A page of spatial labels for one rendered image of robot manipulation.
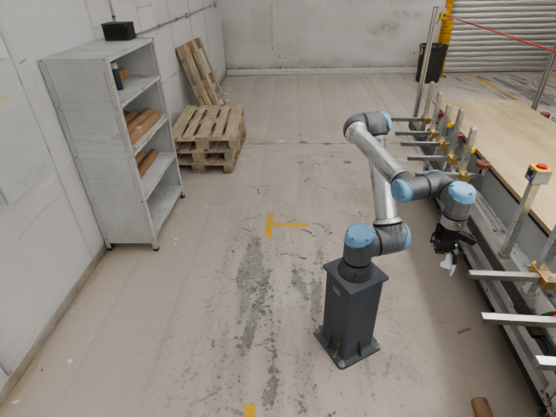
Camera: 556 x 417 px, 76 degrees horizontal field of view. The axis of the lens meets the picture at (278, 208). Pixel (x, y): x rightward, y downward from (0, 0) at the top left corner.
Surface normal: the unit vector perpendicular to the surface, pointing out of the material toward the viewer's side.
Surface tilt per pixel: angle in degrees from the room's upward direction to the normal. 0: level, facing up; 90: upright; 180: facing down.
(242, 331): 0
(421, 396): 0
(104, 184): 90
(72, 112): 90
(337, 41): 90
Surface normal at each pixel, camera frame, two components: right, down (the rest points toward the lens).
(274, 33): -0.04, 0.55
